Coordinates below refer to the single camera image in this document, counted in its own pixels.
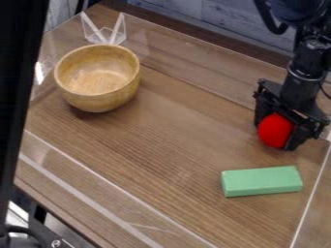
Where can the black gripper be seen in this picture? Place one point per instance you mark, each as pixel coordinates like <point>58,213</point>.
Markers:
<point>294,100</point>

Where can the red plush strawberry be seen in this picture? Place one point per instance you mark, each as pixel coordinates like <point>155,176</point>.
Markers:
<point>275,130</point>

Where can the green rectangular block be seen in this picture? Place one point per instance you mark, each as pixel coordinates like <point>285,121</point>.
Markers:
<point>261,181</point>

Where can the wooden bowl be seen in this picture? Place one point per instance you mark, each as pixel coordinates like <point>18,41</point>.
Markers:
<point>98,77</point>

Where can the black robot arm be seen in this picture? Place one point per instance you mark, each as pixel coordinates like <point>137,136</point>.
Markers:
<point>309,17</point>

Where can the dark blurred foreground object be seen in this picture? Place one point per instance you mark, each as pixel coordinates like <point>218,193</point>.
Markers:
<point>22,28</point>

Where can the clear acrylic corner bracket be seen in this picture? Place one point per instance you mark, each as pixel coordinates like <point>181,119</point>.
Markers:
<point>105,36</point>

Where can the clear acrylic tray wall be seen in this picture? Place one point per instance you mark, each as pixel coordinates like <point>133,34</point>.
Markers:
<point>97,207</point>

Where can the black table leg bracket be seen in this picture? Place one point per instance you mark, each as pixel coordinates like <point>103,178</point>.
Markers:
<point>57,232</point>

